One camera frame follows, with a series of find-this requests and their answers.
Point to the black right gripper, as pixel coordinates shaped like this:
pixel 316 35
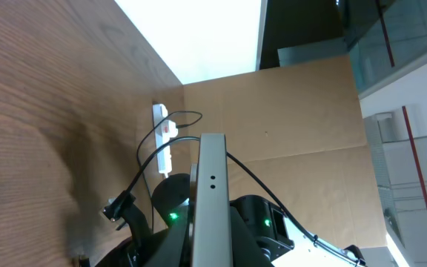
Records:
pixel 169 247

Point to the Galaxy smartphone with bronze screen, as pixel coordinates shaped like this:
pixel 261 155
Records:
pixel 211 221

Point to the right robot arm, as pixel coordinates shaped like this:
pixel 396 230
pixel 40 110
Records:
pixel 258 231

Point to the white USB charger plug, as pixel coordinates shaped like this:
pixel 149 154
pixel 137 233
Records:
pixel 169 129

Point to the white power strip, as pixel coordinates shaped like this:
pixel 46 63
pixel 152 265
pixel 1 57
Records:
pixel 164 161

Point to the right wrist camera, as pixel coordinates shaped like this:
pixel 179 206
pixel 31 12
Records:
pixel 112 209

